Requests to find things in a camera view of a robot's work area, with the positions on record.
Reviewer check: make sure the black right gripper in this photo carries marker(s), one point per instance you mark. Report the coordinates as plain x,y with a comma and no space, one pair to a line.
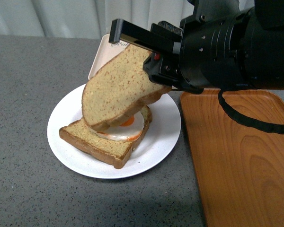
208,55

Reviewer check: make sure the bread slice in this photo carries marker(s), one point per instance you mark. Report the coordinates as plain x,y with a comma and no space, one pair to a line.
115,153
120,89

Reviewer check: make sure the white round plate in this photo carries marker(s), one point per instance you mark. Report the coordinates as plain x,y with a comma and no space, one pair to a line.
160,139

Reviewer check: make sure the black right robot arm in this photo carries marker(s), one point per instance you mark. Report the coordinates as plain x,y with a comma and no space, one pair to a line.
261,31

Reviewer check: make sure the pink bunny tray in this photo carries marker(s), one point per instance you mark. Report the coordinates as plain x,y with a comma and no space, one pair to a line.
105,53

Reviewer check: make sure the fried egg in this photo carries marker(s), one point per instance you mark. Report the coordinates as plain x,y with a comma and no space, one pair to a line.
128,131

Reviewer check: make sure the grey curtain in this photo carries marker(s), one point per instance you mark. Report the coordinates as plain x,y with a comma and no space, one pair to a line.
85,18

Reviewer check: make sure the wooden brown tray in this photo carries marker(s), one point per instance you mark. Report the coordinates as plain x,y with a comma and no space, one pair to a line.
239,170

